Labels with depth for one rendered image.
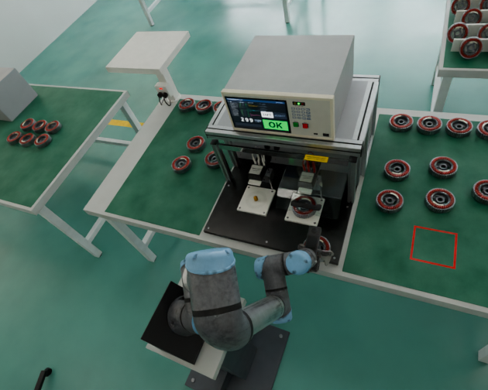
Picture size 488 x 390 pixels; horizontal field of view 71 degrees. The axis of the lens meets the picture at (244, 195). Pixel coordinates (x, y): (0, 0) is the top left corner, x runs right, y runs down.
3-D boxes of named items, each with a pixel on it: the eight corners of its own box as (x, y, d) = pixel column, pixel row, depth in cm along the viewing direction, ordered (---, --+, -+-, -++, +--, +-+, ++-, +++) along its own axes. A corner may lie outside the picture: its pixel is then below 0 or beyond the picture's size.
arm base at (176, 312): (194, 341, 132) (205, 344, 124) (160, 326, 127) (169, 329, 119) (209, 303, 139) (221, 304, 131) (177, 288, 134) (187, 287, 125)
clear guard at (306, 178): (338, 220, 125) (338, 211, 120) (276, 207, 134) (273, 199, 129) (355, 154, 141) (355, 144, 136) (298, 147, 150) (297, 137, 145)
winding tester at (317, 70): (334, 141, 133) (333, 98, 117) (233, 129, 150) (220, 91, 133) (353, 77, 152) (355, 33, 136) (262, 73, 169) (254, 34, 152)
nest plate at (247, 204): (266, 217, 161) (265, 215, 160) (237, 210, 167) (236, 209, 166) (276, 191, 168) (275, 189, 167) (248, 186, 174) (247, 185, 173)
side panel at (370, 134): (364, 176, 164) (368, 128, 139) (358, 176, 165) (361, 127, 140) (374, 135, 178) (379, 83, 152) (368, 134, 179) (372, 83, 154)
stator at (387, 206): (390, 218, 148) (392, 214, 145) (369, 203, 155) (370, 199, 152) (408, 203, 151) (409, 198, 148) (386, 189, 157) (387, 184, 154)
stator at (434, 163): (428, 159, 161) (430, 154, 158) (455, 162, 157) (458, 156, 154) (427, 178, 156) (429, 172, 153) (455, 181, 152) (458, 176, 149)
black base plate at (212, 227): (338, 265, 142) (338, 263, 140) (204, 232, 166) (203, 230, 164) (359, 177, 164) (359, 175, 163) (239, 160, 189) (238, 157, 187)
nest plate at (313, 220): (317, 227, 152) (316, 225, 151) (284, 220, 157) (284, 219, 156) (324, 200, 159) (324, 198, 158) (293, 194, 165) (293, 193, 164)
